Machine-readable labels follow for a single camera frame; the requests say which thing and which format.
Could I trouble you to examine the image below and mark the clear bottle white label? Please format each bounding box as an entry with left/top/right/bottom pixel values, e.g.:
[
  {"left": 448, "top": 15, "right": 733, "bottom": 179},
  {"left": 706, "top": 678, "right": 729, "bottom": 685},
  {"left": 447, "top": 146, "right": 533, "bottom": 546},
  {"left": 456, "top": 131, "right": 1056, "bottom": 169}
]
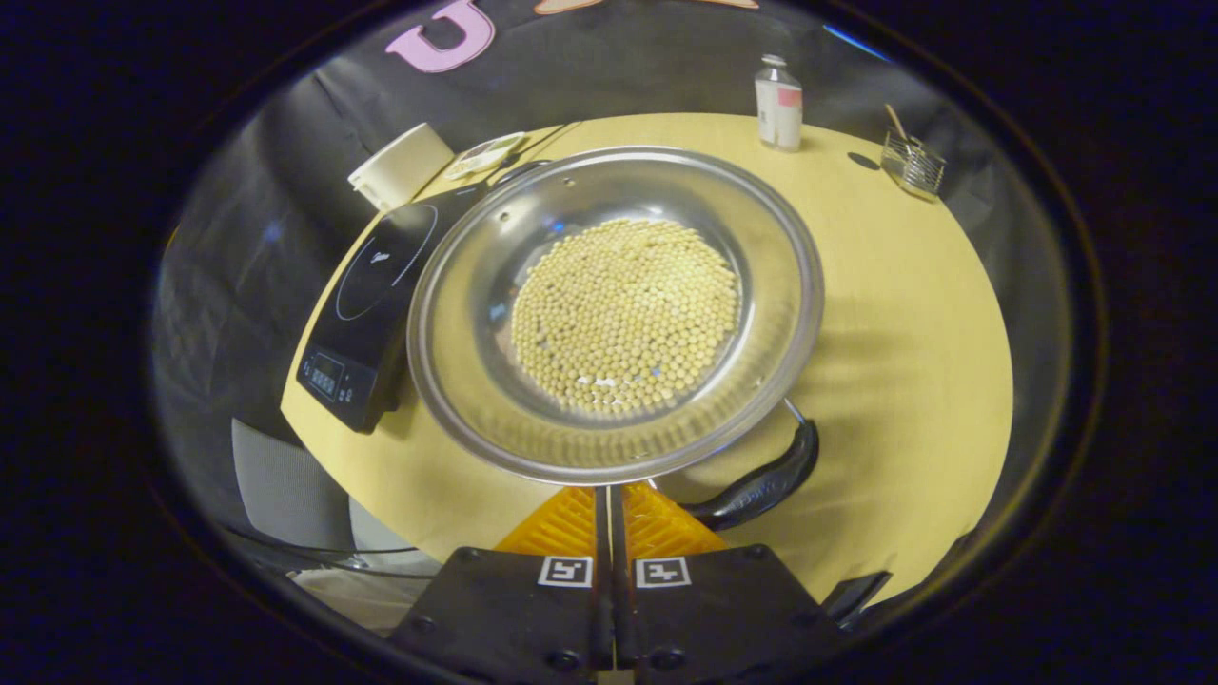
[{"left": 755, "top": 54, "right": 804, "bottom": 153}]

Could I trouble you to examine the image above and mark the pile of yellow soybeans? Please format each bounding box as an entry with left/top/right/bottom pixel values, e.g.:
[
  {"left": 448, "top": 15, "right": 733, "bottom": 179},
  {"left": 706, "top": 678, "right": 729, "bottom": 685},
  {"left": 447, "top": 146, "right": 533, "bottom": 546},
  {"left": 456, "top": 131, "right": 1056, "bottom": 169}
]
[{"left": 510, "top": 219, "right": 741, "bottom": 415}]

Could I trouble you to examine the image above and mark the black induction cooktop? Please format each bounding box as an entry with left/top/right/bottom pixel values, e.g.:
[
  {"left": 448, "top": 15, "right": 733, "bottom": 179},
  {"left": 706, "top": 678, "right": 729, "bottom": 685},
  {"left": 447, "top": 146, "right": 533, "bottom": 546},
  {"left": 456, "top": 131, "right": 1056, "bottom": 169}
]
[{"left": 297, "top": 181, "right": 491, "bottom": 435}]

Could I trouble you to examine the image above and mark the cream white toaster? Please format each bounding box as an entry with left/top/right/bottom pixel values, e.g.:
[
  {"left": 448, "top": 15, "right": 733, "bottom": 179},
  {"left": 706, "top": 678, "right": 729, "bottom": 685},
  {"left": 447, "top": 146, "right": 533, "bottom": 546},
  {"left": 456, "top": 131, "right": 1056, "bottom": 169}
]
[{"left": 347, "top": 122, "right": 456, "bottom": 212}]

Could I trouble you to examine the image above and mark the stainless steel pot black handle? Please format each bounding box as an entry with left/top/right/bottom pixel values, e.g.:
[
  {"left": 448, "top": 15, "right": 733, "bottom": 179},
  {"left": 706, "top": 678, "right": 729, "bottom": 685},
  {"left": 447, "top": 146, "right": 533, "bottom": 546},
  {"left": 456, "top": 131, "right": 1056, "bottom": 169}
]
[{"left": 407, "top": 146, "right": 825, "bottom": 534}]

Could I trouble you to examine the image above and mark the black power cable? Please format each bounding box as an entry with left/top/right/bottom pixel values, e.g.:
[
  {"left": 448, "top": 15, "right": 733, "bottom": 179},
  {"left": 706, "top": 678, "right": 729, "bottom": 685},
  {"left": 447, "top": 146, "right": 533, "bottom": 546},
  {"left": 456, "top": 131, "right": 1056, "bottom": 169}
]
[{"left": 493, "top": 121, "right": 583, "bottom": 187}]

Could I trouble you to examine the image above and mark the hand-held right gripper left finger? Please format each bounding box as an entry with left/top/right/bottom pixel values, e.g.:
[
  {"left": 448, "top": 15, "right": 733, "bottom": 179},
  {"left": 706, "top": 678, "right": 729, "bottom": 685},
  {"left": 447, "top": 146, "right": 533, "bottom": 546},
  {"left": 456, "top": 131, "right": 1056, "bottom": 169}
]
[{"left": 388, "top": 485, "right": 612, "bottom": 685}]

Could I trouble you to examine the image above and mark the grey chair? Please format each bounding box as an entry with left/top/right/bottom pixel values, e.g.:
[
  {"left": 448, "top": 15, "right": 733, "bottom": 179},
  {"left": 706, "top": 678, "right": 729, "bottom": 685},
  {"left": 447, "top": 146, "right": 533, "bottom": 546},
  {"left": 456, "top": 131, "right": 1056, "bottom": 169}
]
[{"left": 231, "top": 417, "right": 424, "bottom": 577}]

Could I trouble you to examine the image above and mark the white divided bean dish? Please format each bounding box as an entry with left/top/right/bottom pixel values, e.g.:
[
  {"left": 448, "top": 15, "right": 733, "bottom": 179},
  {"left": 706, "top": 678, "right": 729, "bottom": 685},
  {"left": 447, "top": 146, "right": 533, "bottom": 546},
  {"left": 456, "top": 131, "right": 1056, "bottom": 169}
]
[{"left": 442, "top": 131, "right": 527, "bottom": 182}]

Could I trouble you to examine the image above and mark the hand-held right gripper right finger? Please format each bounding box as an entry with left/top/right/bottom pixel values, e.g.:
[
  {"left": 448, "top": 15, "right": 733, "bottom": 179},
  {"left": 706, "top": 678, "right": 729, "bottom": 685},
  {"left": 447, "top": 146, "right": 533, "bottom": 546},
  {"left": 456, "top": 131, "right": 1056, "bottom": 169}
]
[{"left": 611, "top": 481, "right": 846, "bottom": 685}]

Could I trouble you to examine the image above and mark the small wire basket with stick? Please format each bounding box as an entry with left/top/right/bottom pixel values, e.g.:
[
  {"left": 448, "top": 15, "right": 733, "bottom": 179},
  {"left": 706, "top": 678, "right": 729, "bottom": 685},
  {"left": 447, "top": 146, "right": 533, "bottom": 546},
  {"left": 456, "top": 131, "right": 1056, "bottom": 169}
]
[{"left": 880, "top": 104, "right": 949, "bottom": 202}]

